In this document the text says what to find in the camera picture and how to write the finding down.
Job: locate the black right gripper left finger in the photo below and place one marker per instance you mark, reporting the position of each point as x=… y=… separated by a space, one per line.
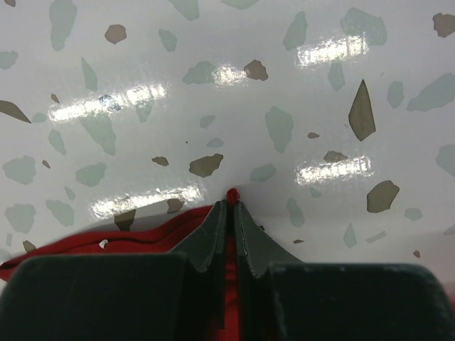
x=124 y=295

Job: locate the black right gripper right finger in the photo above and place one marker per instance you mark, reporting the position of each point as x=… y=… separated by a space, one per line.
x=283 y=298

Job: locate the dark red t shirt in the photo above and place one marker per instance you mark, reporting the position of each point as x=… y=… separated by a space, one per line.
x=124 y=238

